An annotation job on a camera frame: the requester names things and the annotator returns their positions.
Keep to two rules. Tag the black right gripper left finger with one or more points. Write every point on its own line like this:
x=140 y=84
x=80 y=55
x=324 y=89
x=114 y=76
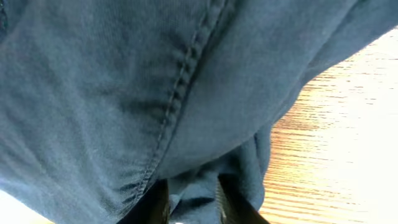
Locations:
x=152 y=208

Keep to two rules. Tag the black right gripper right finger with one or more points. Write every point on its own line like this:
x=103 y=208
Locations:
x=233 y=207

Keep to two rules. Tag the dark blue denim shorts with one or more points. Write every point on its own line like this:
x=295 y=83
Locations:
x=100 y=99

